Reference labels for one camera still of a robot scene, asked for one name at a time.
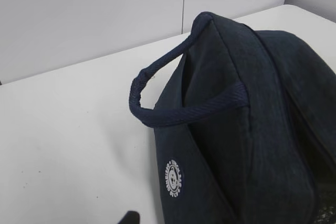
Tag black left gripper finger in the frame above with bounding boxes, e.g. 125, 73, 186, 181
117, 206, 141, 224

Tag dark navy lunch bag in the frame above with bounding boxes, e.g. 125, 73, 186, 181
129, 12, 335, 223

